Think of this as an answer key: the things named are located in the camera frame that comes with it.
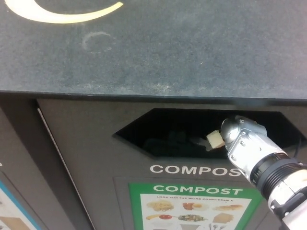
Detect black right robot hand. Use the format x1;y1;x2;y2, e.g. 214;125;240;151
196;129;227;153

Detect green compost poster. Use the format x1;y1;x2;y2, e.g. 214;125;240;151
128;183;264;230

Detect dark grey sorting trash bin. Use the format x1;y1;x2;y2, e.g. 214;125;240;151
0;0;307;230

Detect blue recycling poster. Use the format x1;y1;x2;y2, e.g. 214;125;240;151
0;179;43;230

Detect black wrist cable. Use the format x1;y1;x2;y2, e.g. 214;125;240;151
293;136;303;160

